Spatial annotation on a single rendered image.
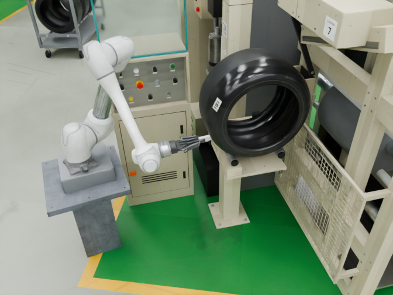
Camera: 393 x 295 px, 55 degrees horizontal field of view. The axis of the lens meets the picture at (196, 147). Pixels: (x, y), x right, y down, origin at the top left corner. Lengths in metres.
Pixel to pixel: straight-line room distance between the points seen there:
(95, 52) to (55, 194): 0.96
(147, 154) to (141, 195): 1.26
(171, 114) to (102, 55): 0.87
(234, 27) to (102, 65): 0.73
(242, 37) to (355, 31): 0.71
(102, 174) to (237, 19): 1.21
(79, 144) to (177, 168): 0.94
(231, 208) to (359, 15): 1.78
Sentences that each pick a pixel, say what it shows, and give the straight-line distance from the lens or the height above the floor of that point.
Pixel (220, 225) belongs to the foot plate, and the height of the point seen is 0.02.
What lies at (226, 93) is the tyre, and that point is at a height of 1.35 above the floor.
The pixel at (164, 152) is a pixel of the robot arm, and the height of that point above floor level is 1.00.
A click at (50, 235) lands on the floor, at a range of 3.16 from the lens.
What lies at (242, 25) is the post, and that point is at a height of 1.54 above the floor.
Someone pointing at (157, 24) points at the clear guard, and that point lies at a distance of 2.42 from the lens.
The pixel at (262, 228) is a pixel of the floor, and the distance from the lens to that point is 2.99.
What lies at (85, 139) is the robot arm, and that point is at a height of 0.94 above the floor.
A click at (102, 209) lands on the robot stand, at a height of 0.43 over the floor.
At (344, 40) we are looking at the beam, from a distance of 1.67.
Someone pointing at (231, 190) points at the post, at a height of 0.32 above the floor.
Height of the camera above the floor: 2.26
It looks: 38 degrees down
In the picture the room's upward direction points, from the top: 2 degrees counter-clockwise
